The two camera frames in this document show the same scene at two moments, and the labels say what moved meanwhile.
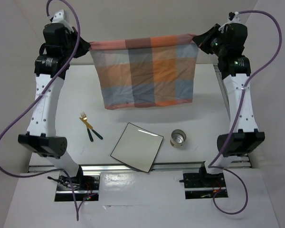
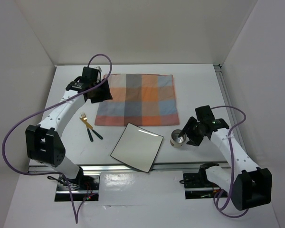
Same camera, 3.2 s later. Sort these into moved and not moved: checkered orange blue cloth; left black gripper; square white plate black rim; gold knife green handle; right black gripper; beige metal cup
Moved: left black gripper; checkered orange blue cloth; right black gripper
Not moved: square white plate black rim; gold knife green handle; beige metal cup
